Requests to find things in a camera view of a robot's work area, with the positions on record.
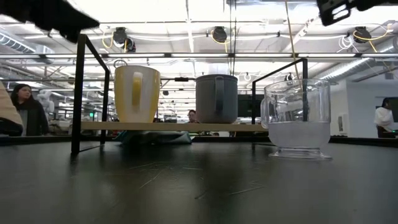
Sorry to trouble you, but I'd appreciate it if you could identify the wooden shelf with black frame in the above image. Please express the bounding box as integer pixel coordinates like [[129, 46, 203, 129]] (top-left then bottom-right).
[[70, 33, 309, 156]]

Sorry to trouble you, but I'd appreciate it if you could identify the person seated behind shelf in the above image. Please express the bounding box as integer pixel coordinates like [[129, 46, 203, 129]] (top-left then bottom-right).
[[187, 109, 199, 124]]

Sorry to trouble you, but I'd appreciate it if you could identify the yellow cable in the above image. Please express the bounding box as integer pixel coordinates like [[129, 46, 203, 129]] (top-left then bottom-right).
[[284, 0, 304, 85]]

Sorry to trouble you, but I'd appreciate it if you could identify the person in white top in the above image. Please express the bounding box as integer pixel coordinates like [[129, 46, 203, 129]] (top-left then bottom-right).
[[373, 97, 398, 139]]

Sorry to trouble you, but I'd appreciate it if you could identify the black monitor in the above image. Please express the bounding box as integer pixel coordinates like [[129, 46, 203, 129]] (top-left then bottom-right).
[[237, 93, 266, 119]]

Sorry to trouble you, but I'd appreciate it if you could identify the light blue cloth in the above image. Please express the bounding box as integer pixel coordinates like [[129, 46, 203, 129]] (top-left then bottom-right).
[[113, 129, 193, 145]]

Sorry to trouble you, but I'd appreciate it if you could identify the black ceiling cable reel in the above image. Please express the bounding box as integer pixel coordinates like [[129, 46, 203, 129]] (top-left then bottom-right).
[[353, 26, 370, 44], [211, 26, 228, 44], [113, 27, 137, 54]]

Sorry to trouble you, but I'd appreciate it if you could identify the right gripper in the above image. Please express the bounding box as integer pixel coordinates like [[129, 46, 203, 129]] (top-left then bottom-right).
[[317, 0, 357, 27]]

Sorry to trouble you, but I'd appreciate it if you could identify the grey mug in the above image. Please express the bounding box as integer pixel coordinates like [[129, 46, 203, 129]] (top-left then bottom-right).
[[195, 73, 239, 124]]

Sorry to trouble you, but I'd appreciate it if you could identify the clear plastic handled cup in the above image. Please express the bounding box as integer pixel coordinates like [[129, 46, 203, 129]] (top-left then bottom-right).
[[260, 78, 333, 162]]

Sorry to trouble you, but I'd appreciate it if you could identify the person in dark jacket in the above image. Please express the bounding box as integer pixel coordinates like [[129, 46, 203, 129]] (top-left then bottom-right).
[[10, 83, 50, 137]]

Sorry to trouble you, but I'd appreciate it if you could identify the yellow and white mug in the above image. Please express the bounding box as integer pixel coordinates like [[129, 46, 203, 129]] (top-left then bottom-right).
[[113, 65, 162, 124]]

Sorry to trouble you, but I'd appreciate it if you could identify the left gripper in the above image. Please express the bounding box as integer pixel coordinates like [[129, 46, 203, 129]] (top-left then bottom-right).
[[0, 0, 101, 44]]

